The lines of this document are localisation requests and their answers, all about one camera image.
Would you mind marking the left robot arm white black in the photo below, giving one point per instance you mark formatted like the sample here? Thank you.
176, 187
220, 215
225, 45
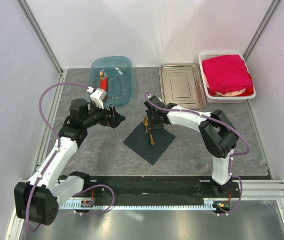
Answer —
39, 198

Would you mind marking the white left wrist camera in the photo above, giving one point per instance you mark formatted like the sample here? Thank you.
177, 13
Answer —
97, 96

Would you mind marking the red folded cloth stack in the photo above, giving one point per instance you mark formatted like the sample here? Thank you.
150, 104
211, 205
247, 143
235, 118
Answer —
227, 76

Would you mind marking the gold spoon green handle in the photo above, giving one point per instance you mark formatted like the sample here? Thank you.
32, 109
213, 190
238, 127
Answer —
151, 138

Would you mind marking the white plastic basket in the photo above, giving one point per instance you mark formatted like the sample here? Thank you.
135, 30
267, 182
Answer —
215, 98

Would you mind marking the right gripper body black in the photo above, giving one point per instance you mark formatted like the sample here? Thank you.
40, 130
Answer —
153, 123

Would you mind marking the stainless steel tray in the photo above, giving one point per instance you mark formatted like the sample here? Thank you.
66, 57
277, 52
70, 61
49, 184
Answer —
181, 84

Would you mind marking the black paper napkin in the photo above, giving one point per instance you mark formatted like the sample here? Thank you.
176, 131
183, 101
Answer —
137, 141

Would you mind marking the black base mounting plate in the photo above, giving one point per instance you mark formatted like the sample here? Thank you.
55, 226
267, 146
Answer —
159, 191

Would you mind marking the red rolled napkin with cutlery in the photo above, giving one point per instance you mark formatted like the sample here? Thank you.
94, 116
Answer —
103, 80

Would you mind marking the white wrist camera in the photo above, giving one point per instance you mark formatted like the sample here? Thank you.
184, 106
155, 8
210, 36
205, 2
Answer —
97, 96
155, 100

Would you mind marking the blue transparent plastic container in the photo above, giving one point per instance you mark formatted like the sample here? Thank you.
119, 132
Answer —
119, 74

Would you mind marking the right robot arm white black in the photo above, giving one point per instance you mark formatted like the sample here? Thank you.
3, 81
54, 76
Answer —
219, 140

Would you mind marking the aluminium frame rail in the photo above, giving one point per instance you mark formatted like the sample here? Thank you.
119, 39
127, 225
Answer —
263, 190

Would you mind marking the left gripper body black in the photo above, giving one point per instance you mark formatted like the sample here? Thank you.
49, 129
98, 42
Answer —
100, 117

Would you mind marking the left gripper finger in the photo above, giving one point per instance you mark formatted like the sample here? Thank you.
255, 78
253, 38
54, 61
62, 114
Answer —
116, 120
112, 111

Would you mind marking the slotted grey cable duct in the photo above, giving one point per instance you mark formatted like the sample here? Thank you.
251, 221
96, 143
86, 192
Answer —
80, 204

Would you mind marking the gold fork green handle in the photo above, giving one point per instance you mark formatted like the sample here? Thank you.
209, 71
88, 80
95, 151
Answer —
147, 132

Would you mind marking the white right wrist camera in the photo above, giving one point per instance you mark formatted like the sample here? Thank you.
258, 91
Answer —
155, 100

